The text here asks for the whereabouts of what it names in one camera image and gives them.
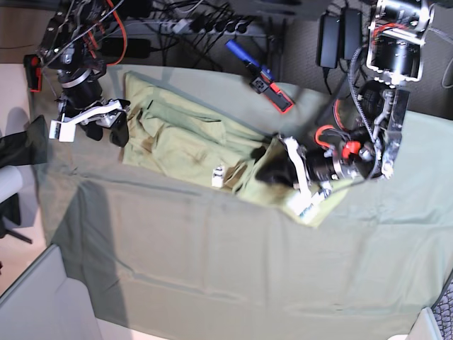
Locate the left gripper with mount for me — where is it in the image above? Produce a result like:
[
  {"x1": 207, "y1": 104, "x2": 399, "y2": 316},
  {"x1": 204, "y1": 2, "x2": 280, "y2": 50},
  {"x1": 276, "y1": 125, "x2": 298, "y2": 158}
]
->
[{"x1": 255, "y1": 137, "x2": 357, "y2": 188}]

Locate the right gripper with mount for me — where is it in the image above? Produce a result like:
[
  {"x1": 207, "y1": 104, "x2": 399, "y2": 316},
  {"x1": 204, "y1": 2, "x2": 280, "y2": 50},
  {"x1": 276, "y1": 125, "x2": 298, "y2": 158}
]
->
[{"x1": 56, "y1": 99, "x2": 130, "y2": 147}]

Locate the light green T-shirt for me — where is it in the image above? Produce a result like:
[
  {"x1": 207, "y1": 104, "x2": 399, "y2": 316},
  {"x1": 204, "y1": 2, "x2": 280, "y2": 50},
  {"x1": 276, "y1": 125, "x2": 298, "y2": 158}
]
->
[{"x1": 122, "y1": 72, "x2": 347, "y2": 227}]

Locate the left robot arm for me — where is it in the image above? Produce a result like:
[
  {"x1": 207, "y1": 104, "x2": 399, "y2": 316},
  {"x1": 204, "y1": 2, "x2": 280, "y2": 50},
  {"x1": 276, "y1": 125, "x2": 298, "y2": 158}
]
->
[{"x1": 120, "y1": 1, "x2": 434, "y2": 192}]

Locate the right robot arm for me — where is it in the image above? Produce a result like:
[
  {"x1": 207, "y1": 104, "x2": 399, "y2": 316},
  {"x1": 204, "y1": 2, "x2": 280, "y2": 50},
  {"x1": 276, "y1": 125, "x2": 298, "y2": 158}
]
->
[{"x1": 36, "y1": 1, "x2": 130, "y2": 147}]

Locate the dark green cloth pile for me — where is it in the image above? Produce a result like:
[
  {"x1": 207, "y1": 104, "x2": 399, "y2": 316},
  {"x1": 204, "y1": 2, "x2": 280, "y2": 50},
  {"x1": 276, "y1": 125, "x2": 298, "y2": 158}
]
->
[{"x1": 1, "y1": 115, "x2": 48, "y2": 168}]

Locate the blue and orange clamp tool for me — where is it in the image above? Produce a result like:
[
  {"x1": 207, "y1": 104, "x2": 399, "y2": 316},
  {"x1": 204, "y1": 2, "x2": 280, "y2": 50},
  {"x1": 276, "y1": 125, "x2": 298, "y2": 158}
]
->
[{"x1": 225, "y1": 39, "x2": 294, "y2": 115}]

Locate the red and black clamp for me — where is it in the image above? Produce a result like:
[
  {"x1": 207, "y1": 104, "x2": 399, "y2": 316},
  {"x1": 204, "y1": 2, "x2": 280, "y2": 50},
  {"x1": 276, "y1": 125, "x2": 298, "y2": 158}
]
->
[{"x1": 23, "y1": 55, "x2": 42, "y2": 93}]

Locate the white cylinder roll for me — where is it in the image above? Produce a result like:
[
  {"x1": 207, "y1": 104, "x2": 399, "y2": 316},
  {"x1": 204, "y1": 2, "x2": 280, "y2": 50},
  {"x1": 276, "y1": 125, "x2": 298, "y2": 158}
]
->
[{"x1": 0, "y1": 166, "x2": 23, "y2": 203}]

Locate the grey-green table cloth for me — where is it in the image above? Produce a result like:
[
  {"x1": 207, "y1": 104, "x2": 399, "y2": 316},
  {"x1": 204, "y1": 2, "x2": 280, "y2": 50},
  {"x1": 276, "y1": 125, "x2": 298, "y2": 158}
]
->
[{"x1": 31, "y1": 63, "x2": 453, "y2": 337}]

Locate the black power adapter brick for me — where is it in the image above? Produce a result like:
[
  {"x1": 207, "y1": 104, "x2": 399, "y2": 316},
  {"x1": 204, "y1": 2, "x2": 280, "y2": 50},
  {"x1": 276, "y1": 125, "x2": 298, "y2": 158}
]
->
[{"x1": 316, "y1": 14, "x2": 340, "y2": 69}]

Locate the grey storage bin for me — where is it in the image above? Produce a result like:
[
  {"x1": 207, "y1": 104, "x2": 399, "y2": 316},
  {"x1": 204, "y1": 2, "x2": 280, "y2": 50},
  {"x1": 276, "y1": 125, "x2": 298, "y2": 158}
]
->
[{"x1": 1, "y1": 245, "x2": 102, "y2": 339}]

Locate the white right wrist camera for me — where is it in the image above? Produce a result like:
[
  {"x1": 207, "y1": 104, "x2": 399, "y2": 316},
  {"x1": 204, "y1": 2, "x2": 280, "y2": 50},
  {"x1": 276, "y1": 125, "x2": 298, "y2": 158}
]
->
[{"x1": 49, "y1": 120, "x2": 76, "y2": 142}]

